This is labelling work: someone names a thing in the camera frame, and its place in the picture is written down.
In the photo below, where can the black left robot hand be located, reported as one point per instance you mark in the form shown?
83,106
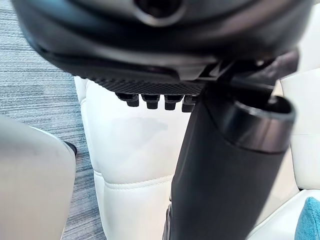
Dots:
220,162

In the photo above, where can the white leather sofa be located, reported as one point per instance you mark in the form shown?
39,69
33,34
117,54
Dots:
130,150

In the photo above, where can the teal fabric cushion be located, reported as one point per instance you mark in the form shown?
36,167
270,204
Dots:
310,220

